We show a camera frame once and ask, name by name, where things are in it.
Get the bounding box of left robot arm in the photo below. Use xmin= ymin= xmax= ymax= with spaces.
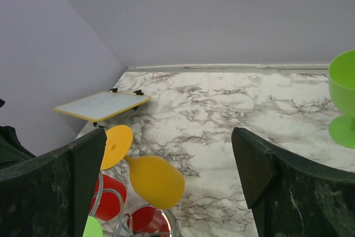
xmin=0 ymin=126 xmax=36 ymax=170

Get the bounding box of red wine glass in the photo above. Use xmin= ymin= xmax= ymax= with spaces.
xmin=90 ymin=174 xmax=171 ymax=236

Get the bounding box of orange wine glass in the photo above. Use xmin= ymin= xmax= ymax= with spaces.
xmin=100 ymin=125 xmax=185 ymax=210

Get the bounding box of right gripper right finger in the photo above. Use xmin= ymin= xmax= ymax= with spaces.
xmin=231 ymin=127 xmax=354 ymax=236

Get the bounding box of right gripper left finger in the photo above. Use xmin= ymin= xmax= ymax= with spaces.
xmin=1 ymin=129 xmax=107 ymax=236

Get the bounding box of chrome wine glass rack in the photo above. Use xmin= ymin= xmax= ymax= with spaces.
xmin=83 ymin=172 xmax=181 ymax=236

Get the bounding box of small whiteboard yellow frame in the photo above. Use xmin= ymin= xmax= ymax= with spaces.
xmin=53 ymin=91 xmax=151 ymax=123

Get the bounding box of green wine glass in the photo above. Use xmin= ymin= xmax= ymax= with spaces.
xmin=328 ymin=50 xmax=354 ymax=149
xmin=83 ymin=216 xmax=103 ymax=237

